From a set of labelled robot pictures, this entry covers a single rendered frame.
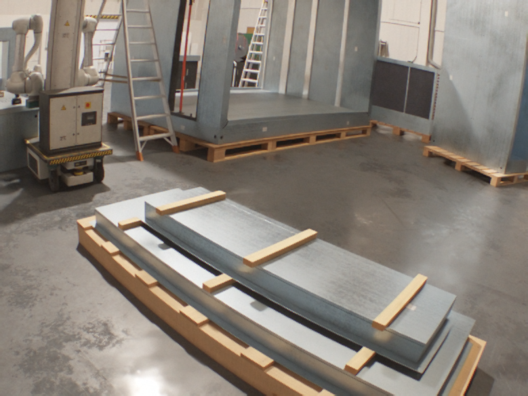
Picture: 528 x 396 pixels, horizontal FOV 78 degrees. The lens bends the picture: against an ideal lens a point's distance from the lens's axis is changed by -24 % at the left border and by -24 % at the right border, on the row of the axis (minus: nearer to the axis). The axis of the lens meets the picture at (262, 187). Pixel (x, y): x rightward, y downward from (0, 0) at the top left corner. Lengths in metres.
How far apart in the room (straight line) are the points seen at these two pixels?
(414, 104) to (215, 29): 4.62
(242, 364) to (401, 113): 6.89
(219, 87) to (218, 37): 0.57
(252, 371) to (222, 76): 3.34
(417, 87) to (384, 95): 0.75
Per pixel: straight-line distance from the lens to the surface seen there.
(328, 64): 7.64
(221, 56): 4.38
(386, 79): 8.10
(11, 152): 4.28
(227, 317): 1.72
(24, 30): 4.02
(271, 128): 5.04
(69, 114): 3.48
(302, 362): 1.55
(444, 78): 6.82
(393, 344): 1.51
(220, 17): 4.47
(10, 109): 4.16
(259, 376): 1.60
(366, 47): 7.27
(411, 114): 7.97
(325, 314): 1.60
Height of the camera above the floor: 1.23
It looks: 19 degrees down
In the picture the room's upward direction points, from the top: 6 degrees clockwise
